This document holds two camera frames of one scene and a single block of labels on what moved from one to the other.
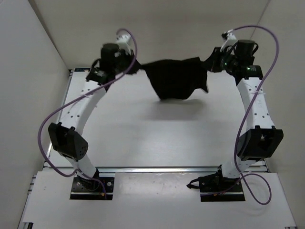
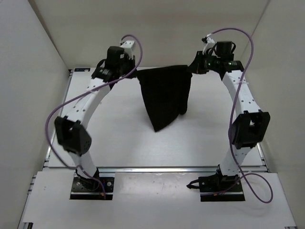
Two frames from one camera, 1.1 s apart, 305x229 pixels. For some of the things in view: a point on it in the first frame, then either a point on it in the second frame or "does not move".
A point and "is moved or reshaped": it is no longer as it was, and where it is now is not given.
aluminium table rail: [157, 170] does not move
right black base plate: [215, 183] does not move
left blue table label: [82, 69] does not move
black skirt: [177, 78] is moved or reshaped
